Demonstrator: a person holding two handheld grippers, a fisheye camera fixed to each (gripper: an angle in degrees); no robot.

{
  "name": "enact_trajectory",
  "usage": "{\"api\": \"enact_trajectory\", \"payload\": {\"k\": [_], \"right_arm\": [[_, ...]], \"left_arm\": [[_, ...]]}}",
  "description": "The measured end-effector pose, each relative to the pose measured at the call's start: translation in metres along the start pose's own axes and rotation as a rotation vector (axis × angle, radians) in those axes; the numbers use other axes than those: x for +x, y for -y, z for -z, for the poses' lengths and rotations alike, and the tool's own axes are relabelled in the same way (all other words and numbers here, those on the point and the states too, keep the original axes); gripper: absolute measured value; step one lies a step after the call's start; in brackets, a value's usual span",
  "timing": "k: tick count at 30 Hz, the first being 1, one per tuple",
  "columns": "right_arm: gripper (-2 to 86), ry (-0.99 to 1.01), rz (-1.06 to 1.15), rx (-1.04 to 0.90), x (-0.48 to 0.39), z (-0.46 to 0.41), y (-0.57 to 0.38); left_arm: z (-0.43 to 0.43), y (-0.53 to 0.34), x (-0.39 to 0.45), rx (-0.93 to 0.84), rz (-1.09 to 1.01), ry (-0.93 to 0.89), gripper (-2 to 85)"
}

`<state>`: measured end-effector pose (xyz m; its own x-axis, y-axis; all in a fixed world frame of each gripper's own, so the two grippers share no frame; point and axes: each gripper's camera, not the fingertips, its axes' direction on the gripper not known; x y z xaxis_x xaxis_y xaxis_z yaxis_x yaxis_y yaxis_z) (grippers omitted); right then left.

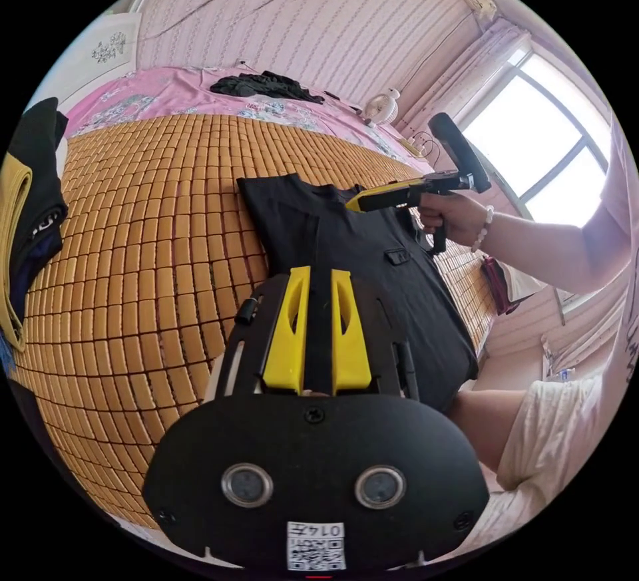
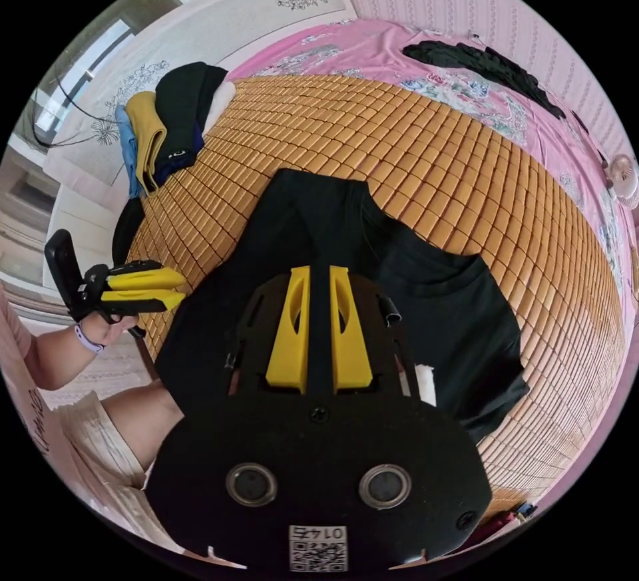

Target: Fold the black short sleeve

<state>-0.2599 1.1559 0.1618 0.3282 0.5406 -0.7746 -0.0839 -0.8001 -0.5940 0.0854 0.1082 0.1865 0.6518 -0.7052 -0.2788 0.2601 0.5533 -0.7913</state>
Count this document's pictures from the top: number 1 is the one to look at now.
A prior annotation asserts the pile of clothes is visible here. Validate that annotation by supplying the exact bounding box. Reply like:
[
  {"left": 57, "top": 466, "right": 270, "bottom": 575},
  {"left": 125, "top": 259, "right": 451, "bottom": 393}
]
[{"left": 0, "top": 97, "right": 69, "bottom": 353}]

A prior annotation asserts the bed with woven mat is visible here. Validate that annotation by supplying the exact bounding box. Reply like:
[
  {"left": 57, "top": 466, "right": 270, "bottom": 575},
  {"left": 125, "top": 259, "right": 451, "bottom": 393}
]
[{"left": 9, "top": 64, "right": 503, "bottom": 533}]

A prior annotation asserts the person's right forearm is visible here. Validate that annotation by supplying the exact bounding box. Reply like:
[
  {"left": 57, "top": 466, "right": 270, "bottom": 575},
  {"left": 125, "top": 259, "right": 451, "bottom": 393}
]
[{"left": 478, "top": 209, "right": 622, "bottom": 293}]

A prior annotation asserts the person's body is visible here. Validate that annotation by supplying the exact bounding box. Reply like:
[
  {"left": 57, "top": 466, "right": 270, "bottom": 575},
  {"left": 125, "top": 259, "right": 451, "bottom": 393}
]
[{"left": 444, "top": 106, "right": 639, "bottom": 494}]

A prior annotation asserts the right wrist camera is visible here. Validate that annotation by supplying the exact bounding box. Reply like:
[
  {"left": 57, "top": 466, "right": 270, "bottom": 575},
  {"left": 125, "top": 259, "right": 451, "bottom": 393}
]
[{"left": 427, "top": 112, "right": 493, "bottom": 194}]

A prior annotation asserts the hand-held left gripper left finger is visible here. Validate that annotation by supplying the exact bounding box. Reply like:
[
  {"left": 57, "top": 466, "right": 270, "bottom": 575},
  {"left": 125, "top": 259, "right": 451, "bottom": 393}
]
[{"left": 262, "top": 266, "right": 312, "bottom": 393}]

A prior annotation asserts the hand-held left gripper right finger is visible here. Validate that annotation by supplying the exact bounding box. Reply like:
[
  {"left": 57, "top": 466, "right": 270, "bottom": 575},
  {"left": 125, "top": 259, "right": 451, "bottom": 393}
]
[{"left": 330, "top": 268, "right": 373, "bottom": 395}]

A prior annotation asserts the small white fan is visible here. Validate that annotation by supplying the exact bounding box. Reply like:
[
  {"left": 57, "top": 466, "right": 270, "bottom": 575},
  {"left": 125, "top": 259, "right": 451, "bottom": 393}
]
[{"left": 361, "top": 87, "right": 402, "bottom": 128}]

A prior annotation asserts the heap of black clothes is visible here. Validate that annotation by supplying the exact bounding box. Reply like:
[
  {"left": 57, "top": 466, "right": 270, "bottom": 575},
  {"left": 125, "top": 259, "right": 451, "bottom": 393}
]
[{"left": 209, "top": 70, "right": 326, "bottom": 105}]

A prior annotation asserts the window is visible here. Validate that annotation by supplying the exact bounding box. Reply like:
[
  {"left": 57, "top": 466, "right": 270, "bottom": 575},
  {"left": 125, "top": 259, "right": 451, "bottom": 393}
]
[{"left": 457, "top": 47, "right": 616, "bottom": 228}]

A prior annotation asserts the person's right hand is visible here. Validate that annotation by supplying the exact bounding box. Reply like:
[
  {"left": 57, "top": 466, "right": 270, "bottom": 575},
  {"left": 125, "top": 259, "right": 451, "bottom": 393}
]
[{"left": 418, "top": 190, "right": 495, "bottom": 254}]

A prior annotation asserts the black short sleeve shirt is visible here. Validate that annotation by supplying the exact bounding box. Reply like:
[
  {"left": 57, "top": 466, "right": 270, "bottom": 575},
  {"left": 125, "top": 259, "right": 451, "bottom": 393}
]
[{"left": 236, "top": 172, "right": 480, "bottom": 415}]

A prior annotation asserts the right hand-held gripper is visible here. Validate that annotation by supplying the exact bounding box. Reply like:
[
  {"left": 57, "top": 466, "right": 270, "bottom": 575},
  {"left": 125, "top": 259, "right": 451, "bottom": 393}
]
[{"left": 345, "top": 169, "right": 483, "bottom": 256}]

